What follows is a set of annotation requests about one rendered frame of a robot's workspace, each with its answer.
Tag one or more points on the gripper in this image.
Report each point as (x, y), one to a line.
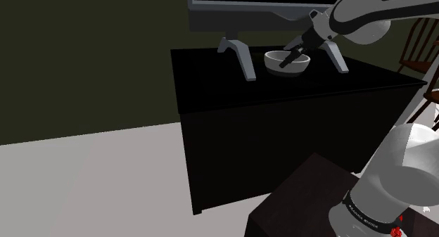
(310, 38)

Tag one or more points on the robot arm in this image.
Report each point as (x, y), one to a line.
(397, 167)

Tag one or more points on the white bowl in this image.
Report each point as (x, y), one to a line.
(278, 63)

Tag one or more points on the grey television with legs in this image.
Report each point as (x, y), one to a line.
(240, 20)

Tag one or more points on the black cabinet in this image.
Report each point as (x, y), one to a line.
(274, 137)

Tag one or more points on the brown wooden chair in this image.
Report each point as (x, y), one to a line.
(420, 44)

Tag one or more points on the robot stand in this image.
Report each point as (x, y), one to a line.
(301, 202)

